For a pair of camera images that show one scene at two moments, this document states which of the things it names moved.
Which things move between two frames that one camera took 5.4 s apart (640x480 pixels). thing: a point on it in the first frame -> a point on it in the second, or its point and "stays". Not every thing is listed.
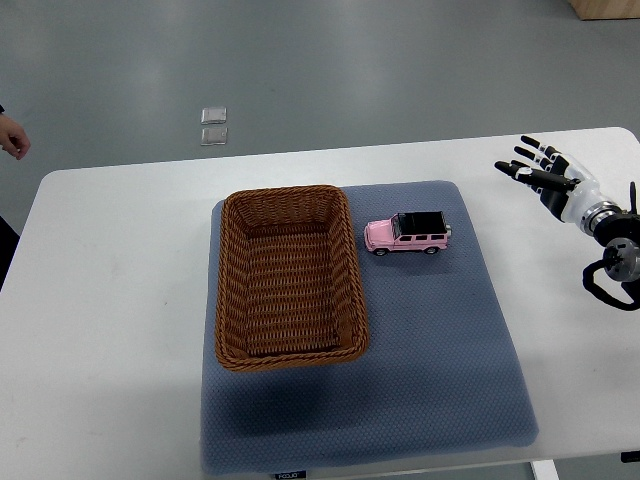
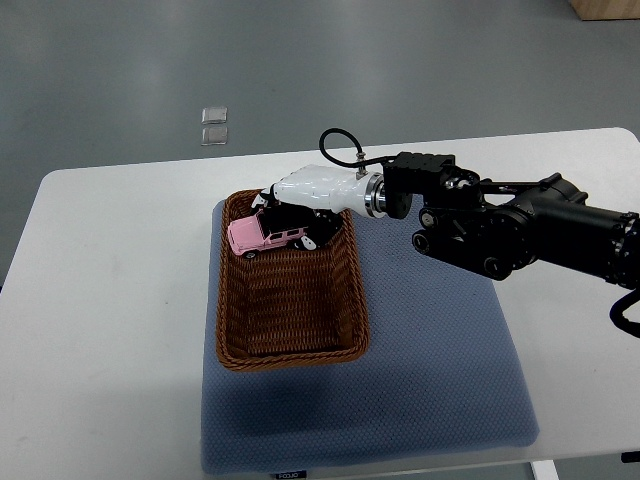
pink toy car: [408, 231] -> [250, 234]
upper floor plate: [213, 115] stays
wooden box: [606, 9] stays
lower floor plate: [214, 136] stays
